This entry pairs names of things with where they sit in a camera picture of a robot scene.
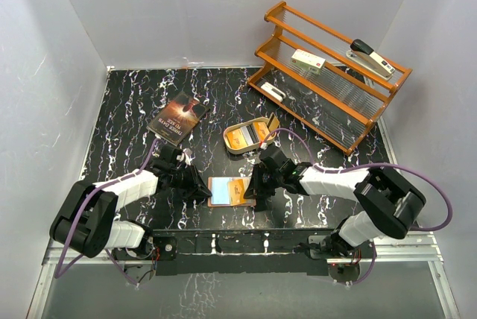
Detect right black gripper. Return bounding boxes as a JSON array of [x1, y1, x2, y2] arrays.
[[244, 163, 283, 198]]

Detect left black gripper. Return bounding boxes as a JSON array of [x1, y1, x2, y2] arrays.
[[170, 162, 212, 199]]

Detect pink leather card holder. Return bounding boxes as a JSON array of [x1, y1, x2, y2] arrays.
[[208, 177, 256, 207]]

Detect beige oval card tray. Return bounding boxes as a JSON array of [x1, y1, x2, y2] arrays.
[[223, 114, 279, 155]]

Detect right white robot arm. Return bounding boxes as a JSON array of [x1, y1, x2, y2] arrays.
[[244, 145, 426, 257]]

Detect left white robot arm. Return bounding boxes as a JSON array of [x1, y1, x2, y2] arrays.
[[49, 145, 212, 259]]

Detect orange card in tray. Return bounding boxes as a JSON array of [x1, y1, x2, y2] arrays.
[[227, 128, 247, 150]]

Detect dark paperback book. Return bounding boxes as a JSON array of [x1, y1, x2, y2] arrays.
[[147, 92, 209, 146]]

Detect small white black device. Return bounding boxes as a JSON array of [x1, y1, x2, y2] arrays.
[[260, 82, 286, 102]]

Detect orange wooden shelf rack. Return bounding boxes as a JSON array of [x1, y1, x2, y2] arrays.
[[248, 1, 411, 154]]

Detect white staples box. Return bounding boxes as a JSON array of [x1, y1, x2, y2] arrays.
[[291, 49, 326, 75]]

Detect black beige stapler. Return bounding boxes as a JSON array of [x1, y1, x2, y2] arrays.
[[345, 39, 395, 80]]

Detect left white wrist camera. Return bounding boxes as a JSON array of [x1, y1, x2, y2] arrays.
[[177, 148, 192, 166]]

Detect black front mounting rail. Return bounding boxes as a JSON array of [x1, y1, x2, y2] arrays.
[[112, 229, 373, 280]]

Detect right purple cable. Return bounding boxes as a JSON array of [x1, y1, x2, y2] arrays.
[[262, 127, 454, 285]]

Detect purple cable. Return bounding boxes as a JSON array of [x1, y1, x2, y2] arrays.
[[54, 138, 168, 285], [262, 127, 454, 285]]

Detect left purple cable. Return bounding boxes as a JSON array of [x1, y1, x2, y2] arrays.
[[54, 138, 168, 285]]

